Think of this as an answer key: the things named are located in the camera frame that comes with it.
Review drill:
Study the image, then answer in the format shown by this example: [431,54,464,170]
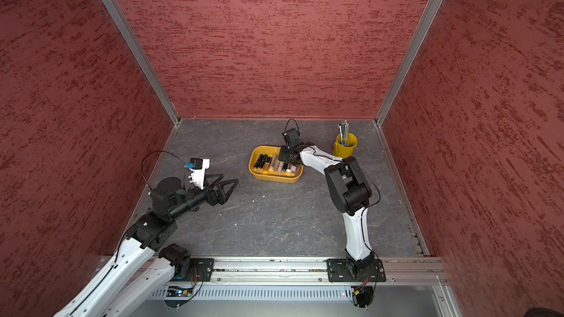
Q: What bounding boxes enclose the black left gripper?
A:
[169,172,239,220]

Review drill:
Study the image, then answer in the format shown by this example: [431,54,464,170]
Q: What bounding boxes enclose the silver pink lipstick tube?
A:
[269,155,278,171]

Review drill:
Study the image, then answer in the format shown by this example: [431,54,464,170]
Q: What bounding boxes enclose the black lipstick with gold band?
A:
[254,155,262,169]

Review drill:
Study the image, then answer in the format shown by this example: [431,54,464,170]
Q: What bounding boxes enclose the black lipstick short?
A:
[258,154,267,169]

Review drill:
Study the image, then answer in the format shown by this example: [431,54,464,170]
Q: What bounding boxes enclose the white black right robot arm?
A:
[279,144,376,271]

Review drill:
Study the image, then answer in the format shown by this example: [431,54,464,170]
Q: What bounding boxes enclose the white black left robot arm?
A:
[57,174,239,316]

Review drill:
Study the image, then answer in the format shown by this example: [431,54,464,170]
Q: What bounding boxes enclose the yellow plastic storage tray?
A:
[248,145,303,183]

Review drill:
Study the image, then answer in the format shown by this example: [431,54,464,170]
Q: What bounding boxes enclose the yellow pen cup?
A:
[333,134,358,159]

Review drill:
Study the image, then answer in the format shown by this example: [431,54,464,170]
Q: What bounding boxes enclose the pens in cup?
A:
[338,120,350,147]

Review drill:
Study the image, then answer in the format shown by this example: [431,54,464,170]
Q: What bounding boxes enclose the vented metal panel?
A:
[151,285,355,302]

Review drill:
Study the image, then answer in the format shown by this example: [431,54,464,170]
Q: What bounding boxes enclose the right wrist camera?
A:
[283,129,304,150]

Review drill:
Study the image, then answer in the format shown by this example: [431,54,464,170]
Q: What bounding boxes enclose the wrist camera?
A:
[283,129,304,150]
[185,158,210,189]

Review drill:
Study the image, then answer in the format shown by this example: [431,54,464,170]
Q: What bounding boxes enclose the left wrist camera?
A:
[185,158,210,189]

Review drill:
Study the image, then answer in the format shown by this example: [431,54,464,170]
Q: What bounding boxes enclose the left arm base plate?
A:
[172,258,215,283]

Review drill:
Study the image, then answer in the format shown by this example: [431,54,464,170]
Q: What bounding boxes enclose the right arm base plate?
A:
[326,258,386,283]

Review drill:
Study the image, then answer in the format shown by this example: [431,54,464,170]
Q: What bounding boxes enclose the aluminium corner post left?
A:
[101,0,182,127]

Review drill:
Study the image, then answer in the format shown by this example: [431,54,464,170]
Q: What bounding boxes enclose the aluminium corner post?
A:
[375,0,444,128]
[101,0,182,127]

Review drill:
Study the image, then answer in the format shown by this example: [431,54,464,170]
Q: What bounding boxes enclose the aluminium front rail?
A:
[94,256,448,286]

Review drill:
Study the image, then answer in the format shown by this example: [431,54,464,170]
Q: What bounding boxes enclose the aluminium corner post right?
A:
[375,0,444,128]

